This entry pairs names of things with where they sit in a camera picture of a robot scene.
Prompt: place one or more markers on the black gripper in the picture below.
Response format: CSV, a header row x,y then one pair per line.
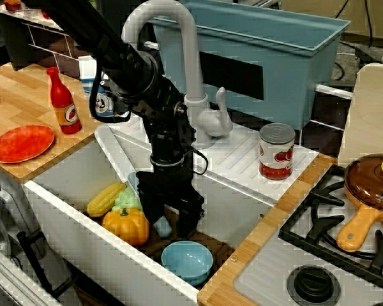
x,y
169,185

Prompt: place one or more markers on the light blue plastic bowl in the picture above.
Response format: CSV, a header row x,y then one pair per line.
x,y
186,261

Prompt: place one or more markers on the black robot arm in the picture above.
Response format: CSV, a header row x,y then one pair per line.
x,y
131,70

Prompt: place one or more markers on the yellow toy bell pepper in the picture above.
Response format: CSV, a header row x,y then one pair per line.
x,y
127,226

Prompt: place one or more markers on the green toy lettuce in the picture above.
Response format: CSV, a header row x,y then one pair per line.
x,y
126,199

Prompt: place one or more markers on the yellow toy corn cob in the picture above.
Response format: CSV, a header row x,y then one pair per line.
x,y
103,199

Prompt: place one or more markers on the white toy sink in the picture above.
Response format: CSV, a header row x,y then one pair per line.
x,y
233,159

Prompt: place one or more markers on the tomato toy can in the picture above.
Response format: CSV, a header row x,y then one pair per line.
x,y
277,153

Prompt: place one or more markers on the black clamp bar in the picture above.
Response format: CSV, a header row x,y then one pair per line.
x,y
41,261

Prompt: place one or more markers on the black stove grate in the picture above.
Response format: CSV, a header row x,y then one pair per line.
x,y
322,220

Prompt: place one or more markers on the red hot sauce bottle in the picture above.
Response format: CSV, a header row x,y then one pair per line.
x,y
64,105

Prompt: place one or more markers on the grey toy faucet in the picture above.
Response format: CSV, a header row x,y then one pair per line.
x,y
191,63

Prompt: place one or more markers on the black stove knob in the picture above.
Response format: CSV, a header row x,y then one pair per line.
x,y
313,283

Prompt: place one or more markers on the blue white milk carton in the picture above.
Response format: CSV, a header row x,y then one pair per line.
x,y
87,75

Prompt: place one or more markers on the red round plate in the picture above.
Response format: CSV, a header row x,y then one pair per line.
x,y
22,143

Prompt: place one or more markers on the orange toy pan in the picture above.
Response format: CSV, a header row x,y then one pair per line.
x,y
359,228

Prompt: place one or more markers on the teal plastic bin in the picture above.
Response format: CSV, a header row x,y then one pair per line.
x,y
284,54

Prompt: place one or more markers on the brown pan lid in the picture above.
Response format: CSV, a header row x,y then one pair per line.
x,y
367,181

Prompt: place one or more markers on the light wooden board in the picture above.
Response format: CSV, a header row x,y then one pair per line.
x,y
370,111

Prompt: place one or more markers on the orange beans toy can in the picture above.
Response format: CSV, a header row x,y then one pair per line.
x,y
12,4

